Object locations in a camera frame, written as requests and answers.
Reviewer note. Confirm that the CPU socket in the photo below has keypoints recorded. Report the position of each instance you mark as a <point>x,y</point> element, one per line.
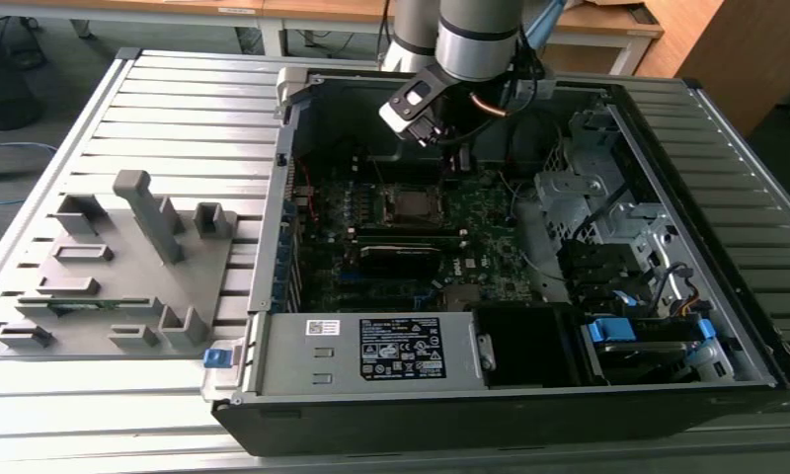
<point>386,223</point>

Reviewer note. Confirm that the silver drive cage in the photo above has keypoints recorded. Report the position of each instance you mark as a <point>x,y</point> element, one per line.
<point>567,190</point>

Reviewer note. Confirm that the grey case latch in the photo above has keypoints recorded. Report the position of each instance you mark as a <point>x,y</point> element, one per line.
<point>294,81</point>

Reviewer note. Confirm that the green motherboard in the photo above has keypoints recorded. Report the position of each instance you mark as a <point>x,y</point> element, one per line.
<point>494,247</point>

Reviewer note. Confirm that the black graphics card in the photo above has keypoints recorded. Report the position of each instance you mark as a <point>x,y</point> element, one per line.
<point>399,264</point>

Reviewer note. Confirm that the brown chipset heatsink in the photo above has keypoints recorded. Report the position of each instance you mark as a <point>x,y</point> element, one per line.
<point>463,294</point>

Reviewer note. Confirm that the wooden cabinet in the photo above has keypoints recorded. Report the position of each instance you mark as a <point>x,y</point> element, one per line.
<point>751,49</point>

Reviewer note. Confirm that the black plastic shroud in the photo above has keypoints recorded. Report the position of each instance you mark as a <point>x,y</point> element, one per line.
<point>527,345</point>

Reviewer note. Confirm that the hard disk in blue carrier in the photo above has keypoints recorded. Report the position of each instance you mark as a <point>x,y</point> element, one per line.
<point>610,330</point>

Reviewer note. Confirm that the grey power supply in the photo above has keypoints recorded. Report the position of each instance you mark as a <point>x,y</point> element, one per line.
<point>290,345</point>

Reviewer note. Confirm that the blue case latch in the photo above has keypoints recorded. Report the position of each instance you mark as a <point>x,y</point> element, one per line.
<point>218,359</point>

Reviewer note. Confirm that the grey parts rack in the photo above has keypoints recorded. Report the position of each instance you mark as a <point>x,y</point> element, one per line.
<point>139,301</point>

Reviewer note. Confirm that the black PC case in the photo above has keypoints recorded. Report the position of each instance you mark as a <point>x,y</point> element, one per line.
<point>500,424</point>

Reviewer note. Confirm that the black waste bin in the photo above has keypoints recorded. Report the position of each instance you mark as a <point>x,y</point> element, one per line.
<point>10,106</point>

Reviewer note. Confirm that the green RAM stick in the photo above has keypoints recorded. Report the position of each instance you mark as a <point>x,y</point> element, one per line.
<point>82,307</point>

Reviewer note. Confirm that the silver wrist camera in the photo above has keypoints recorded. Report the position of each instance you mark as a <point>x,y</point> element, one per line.
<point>406,106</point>

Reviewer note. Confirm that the small grey wrist camera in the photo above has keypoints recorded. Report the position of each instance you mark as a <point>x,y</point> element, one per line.
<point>534,88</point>

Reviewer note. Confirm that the wooden desk white frame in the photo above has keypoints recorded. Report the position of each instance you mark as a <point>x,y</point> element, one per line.
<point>599,22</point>
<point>171,6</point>

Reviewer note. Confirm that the black plastic bracket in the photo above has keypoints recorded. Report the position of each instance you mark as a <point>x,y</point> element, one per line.
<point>599,266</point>

